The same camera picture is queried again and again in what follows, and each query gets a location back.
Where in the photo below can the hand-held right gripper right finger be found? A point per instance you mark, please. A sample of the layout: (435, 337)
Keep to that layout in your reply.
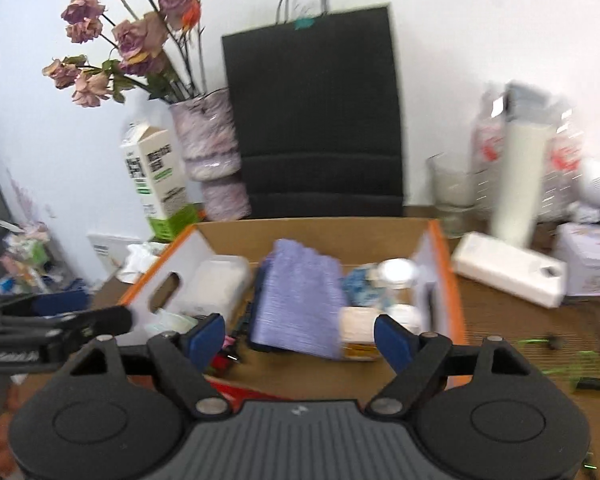
(395, 335)

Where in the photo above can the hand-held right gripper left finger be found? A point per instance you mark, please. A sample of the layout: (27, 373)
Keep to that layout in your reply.
(207, 335)

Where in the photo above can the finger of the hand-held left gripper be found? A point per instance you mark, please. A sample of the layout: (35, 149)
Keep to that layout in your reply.
(60, 302)
(105, 322)

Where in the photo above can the white cube charger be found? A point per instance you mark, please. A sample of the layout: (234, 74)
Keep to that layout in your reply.
(360, 327)

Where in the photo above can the translucent plastic box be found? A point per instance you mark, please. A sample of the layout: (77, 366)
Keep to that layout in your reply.
(212, 285)

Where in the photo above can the blue patterned packet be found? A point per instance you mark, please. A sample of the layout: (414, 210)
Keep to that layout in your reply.
(360, 287)

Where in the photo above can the white round jar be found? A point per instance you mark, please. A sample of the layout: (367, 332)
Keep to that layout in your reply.
(397, 271)

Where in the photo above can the red cardboard box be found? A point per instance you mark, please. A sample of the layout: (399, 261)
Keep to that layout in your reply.
(305, 370)

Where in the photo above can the purple burlap pouch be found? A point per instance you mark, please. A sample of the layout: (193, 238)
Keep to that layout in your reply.
(300, 300)

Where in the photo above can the wooden desktop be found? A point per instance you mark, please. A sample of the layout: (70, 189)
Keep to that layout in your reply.
(505, 325)

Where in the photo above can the person's left hand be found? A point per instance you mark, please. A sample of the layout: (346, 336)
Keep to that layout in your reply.
(2, 440)

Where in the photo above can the white power bank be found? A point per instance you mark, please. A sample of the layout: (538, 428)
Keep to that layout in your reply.
(510, 270)

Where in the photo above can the white green milk carton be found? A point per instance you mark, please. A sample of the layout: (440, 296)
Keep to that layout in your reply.
(155, 180)

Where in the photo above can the clear glass cup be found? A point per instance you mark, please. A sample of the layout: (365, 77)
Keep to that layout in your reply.
(452, 190)

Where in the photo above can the purple ceramic vase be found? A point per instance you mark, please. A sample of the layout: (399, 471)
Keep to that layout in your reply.
(210, 145)

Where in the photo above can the white thermos bottle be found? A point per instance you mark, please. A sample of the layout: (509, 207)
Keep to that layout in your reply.
(520, 175)

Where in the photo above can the black green neckband earphones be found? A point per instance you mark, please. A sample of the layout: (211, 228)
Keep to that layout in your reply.
(595, 385)

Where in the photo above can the white printed tin box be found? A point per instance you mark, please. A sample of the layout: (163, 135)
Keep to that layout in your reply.
(590, 260)

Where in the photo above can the clear plastic water bottle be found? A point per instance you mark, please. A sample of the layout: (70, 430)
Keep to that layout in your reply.
(562, 160)
(490, 145)

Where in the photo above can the black paper bag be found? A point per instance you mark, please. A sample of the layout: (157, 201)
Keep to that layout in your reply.
(315, 110)

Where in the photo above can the white round speaker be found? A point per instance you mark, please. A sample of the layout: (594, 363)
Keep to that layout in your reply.
(597, 180)

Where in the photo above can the dried pink flowers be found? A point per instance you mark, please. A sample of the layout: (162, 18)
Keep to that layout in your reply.
(130, 45)

